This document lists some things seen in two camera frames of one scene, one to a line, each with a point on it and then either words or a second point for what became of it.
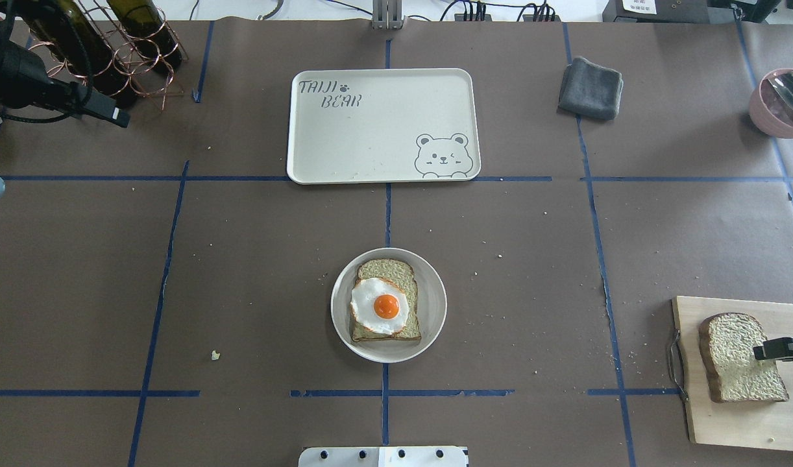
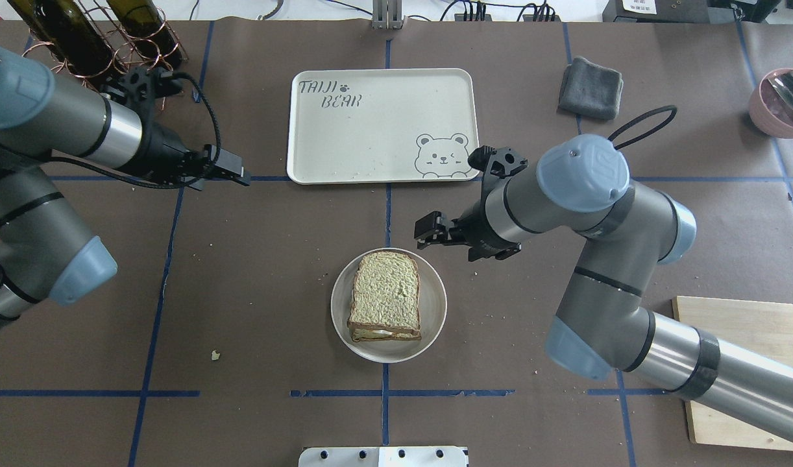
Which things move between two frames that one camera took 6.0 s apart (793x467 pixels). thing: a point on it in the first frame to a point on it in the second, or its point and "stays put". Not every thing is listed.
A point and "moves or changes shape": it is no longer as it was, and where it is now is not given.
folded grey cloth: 590,90 stays put
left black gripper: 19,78 to 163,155
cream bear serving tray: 360,126 stays put
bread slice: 727,341 moves or changes shape
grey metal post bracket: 387,14 stays put
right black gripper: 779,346 to 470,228
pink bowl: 771,113 stays put
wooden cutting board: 784,425 stays put
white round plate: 431,301 stays put
